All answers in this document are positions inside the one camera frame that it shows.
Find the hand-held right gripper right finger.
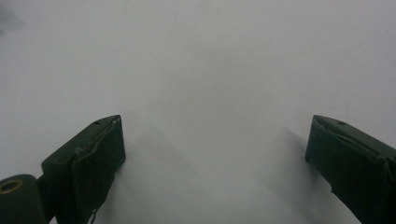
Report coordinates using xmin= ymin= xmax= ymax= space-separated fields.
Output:
xmin=304 ymin=114 xmax=396 ymax=224

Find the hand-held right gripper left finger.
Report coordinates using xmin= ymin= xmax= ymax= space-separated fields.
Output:
xmin=41 ymin=114 xmax=127 ymax=224

